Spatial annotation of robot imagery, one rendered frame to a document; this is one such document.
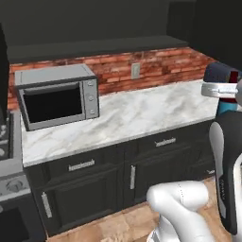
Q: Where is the dark wide cabinet door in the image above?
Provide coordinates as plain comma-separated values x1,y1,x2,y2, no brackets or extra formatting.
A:
33,169,125,234

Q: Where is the dark wide drawer front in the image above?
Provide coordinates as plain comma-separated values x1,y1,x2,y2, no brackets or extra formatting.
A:
46,149,120,182

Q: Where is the silver wide door handle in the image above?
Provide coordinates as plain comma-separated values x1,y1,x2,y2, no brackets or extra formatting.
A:
41,191,54,219

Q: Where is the silver narrow door handle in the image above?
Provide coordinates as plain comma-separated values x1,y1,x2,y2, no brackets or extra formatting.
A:
129,164,137,190

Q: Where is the teal cylinder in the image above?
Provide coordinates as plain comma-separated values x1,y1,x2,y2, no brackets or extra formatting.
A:
216,96,238,116

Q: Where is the grey stove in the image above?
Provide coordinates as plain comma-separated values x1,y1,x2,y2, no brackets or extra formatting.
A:
0,110,48,242

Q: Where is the dark narrow cabinet door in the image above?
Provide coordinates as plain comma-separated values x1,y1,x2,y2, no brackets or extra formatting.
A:
124,147,216,206

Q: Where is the dark narrow drawer front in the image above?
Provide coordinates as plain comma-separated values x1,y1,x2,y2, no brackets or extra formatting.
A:
137,130,194,154

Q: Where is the silver narrow drawer handle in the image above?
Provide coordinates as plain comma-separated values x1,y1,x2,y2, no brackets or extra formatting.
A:
154,136,178,148

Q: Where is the silver wide drawer handle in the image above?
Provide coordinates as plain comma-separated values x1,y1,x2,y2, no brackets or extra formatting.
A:
68,159,96,173

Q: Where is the dark upper cabinet run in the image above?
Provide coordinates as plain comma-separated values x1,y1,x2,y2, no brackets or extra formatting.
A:
0,0,242,72

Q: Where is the grey microwave oven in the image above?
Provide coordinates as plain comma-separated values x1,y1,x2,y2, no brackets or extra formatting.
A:
13,63,101,132

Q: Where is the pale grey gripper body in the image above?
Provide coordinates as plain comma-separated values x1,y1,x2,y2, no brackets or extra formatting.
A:
200,81,239,98

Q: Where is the grey wall outlet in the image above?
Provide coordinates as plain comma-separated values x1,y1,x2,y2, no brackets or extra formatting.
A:
130,62,142,80

